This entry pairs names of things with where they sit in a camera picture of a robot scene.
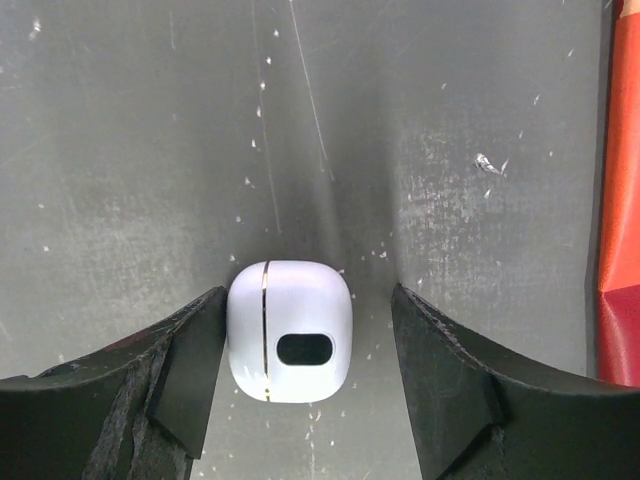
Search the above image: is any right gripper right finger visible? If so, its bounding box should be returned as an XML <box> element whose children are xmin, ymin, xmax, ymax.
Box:
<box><xmin>391</xmin><ymin>285</ymin><xmax>639</xmax><ymax>479</ymax></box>

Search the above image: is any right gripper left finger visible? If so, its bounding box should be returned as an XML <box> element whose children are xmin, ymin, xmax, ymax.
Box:
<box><xmin>1</xmin><ymin>287</ymin><xmax>227</xmax><ymax>479</ymax></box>

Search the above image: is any white earbud charging case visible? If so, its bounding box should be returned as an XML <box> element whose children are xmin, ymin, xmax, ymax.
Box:
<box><xmin>227</xmin><ymin>260</ymin><xmax>354</xmax><ymax>404</ymax></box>

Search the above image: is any patterned orange placemat cloth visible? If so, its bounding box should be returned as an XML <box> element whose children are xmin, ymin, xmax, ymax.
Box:
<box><xmin>598</xmin><ymin>1</ymin><xmax>639</xmax><ymax>387</ymax></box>

